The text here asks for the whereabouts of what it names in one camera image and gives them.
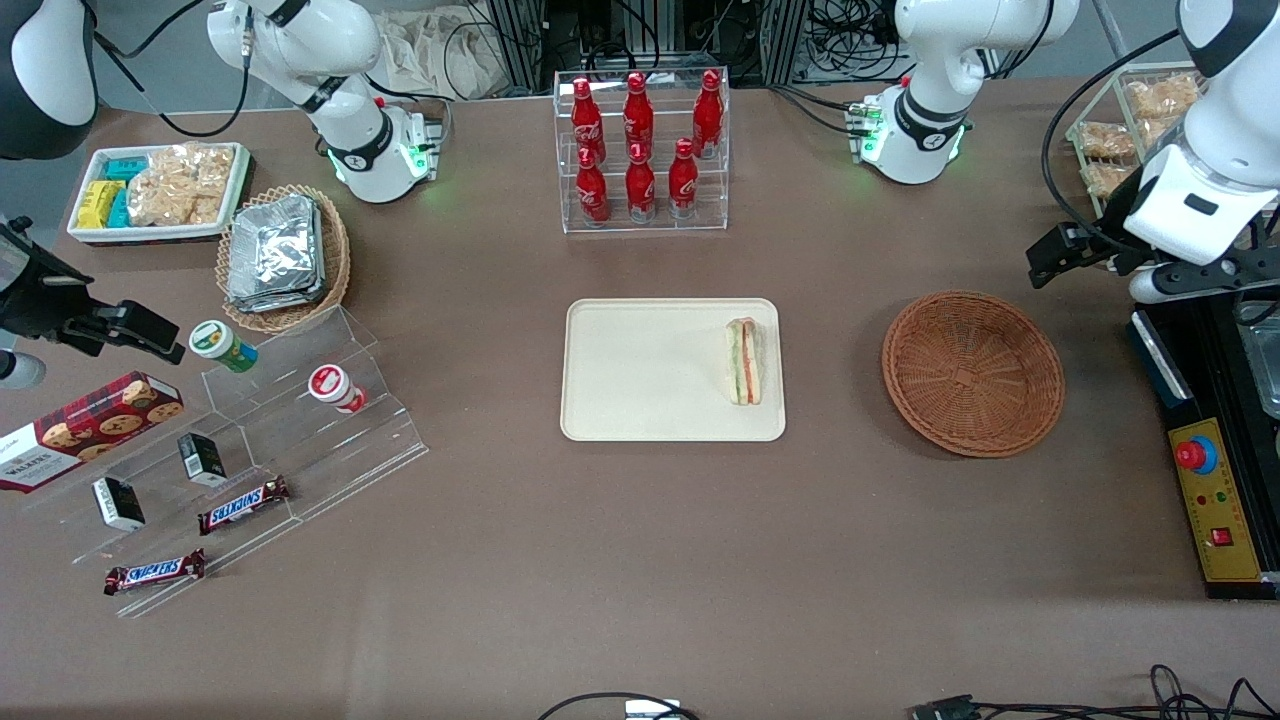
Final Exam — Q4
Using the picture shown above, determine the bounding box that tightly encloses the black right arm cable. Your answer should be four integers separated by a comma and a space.
92, 0, 253, 139

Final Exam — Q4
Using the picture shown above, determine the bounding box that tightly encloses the grey metal container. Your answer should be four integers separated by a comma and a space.
1238, 300, 1280, 419

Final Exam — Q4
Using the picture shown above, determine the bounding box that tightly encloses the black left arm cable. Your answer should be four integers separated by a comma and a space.
1040, 28, 1183, 251

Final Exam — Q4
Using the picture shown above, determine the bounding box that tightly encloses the cream plastic tray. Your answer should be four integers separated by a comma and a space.
560, 297, 787, 443

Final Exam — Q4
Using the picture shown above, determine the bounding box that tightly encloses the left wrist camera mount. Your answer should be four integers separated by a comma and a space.
1130, 245, 1280, 304

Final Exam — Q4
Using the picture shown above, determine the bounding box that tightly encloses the red tartan cookie box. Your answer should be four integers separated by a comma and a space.
0, 371, 185, 494

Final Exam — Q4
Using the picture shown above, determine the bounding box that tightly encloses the beige cloth bag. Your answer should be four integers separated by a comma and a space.
378, 8, 503, 101

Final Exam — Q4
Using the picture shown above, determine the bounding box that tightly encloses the triangle sandwich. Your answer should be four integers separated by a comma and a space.
724, 317, 765, 406

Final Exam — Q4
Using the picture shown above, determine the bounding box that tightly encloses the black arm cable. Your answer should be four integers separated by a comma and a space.
92, 0, 253, 139
1040, 28, 1183, 251

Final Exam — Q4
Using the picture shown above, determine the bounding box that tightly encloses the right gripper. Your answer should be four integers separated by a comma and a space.
0, 220, 187, 364

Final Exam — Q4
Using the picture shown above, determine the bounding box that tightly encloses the red cola bottle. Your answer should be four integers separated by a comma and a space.
692, 69, 725, 160
625, 142, 659, 224
622, 71, 657, 161
667, 137, 700, 220
570, 77, 607, 167
575, 147, 612, 227

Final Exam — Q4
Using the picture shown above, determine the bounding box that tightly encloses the Snickers chocolate bar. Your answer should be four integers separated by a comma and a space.
103, 547, 208, 598
197, 475, 292, 537

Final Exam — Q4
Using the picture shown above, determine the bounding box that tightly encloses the green lid snack cup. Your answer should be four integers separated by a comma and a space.
189, 319, 260, 375

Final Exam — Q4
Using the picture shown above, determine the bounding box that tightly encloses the black control box yellow panel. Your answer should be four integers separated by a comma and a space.
1128, 295, 1280, 601

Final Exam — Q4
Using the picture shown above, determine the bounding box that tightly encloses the stack of silver foil packs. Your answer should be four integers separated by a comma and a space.
227, 194, 324, 314

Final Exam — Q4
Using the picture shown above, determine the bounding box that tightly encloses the black tangled cable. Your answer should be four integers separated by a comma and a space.
975, 664, 1280, 720

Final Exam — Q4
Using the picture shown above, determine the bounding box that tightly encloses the yellow snack packet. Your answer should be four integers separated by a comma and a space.
77, 180, 126, 230

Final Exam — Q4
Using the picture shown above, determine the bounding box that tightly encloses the white wire rack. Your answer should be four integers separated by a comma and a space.
1064, 62, 1203, 217

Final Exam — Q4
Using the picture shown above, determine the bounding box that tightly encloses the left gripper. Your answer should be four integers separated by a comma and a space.
1027, 224, 1151, 291

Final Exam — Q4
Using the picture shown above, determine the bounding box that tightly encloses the round brown wicker basket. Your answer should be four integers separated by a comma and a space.
881, 290, 1065, 459

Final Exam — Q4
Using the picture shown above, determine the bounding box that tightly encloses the small black box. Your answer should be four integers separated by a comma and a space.
91, 476, 147, 533
177, 431, 229, 489

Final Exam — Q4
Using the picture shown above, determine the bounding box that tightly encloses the white rectangular snack bin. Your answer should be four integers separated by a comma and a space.
67, 142, 252, 245

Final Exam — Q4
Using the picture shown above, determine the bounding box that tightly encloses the clear acrylic stepped display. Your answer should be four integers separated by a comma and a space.
20, 304, 430, 618

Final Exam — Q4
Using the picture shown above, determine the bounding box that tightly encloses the oval light wicker basket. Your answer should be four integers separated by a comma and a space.
216, 184, 352, 335

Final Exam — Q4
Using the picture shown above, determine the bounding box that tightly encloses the red lid snack cup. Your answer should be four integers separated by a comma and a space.
307, 364, 368, 415

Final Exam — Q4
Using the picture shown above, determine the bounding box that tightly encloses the clear acrylic bottle rack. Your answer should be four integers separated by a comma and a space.
552, 67, 732, 235

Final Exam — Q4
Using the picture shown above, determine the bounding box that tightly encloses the clear bag of crackers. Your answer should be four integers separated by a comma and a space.
127, 142, 237, 227

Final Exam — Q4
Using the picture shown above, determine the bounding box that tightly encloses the black looped cable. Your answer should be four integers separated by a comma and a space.
537, 692, 703, 720

